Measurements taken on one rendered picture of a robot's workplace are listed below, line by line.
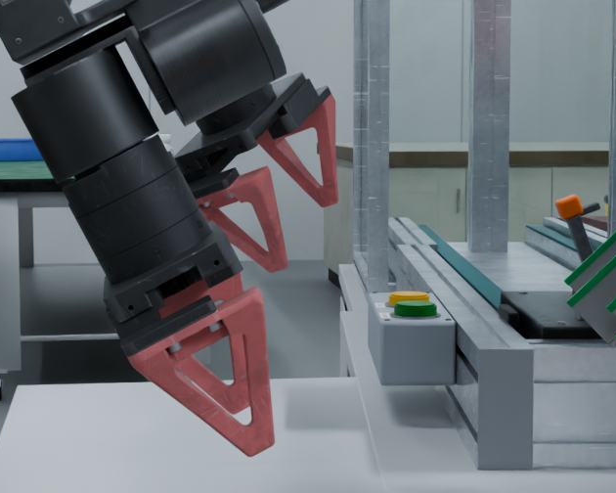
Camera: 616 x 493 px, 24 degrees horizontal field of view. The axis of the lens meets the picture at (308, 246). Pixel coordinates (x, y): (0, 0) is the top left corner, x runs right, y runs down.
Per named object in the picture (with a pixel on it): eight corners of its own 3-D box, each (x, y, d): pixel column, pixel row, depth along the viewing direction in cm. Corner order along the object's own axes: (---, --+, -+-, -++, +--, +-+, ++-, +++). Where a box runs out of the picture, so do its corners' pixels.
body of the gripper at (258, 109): (317, 93, 100) (267, -1, 98) (259, 155, 92) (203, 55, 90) (244, 120, 104) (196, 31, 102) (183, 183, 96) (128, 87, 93)
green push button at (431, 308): (395, 327, 131) (395, 305, 131) (392, 321, 135) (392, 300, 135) (438, 327, 131) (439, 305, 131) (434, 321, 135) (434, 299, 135)
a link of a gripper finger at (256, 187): (346, 222, 98) (283, 105, 96) (307, 274, 93) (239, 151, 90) (268, 247, 102) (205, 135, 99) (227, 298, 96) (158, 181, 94)
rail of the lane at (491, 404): (477, 470, 116) (478, 337, 115) (396, 314, 204) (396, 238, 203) (545, 470, 116) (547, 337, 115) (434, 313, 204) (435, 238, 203)
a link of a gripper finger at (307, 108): (379, 178, 104) (321, 66, 101) (345, 224, 98) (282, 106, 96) (304, 203, 108) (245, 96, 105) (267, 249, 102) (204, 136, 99)
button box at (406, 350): (379, 386, 130) (380, 319, 130) (367, 347, 151) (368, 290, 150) (456, 385, 130) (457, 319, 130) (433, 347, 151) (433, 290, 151)
